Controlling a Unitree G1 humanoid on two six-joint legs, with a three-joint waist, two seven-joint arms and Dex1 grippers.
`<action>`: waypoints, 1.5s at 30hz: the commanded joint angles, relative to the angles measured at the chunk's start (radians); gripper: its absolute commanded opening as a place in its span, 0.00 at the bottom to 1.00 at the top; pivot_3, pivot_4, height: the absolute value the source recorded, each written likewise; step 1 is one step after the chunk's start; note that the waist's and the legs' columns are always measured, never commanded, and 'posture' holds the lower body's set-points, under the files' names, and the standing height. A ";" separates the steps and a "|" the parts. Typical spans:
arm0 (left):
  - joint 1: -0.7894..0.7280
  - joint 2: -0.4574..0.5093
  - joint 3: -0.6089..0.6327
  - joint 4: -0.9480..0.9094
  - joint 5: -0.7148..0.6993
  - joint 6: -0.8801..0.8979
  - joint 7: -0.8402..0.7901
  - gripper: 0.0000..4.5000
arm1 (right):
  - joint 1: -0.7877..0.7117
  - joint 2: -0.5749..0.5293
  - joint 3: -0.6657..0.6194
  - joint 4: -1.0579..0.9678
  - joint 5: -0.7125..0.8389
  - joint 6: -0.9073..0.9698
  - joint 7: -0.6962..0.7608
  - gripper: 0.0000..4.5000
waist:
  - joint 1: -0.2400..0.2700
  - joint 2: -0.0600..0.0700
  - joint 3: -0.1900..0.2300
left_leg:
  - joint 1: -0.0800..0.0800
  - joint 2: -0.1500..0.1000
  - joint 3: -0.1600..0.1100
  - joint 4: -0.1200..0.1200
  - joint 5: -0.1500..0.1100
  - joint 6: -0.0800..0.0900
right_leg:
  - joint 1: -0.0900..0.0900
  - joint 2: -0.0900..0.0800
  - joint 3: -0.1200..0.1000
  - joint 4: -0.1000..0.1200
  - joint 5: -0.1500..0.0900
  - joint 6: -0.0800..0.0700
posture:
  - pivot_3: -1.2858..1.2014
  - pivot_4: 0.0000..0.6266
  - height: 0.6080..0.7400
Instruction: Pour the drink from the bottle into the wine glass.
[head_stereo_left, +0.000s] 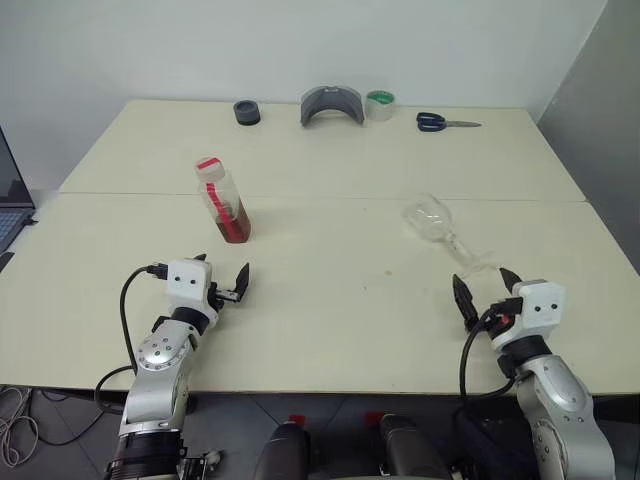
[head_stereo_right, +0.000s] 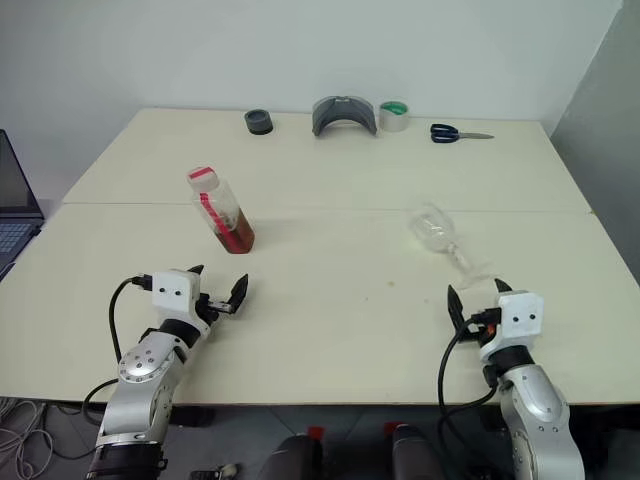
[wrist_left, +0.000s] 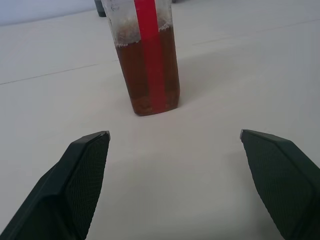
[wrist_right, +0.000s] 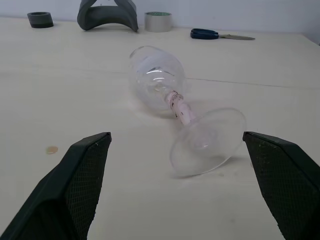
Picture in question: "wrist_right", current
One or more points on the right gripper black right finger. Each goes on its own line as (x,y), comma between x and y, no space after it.
(287,185)

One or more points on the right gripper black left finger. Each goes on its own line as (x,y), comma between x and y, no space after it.
(57,190)

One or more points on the clear wine glass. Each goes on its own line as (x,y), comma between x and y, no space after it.
(180,107)

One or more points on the grey curved plastic holder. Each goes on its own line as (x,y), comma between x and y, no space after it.
(85,18)

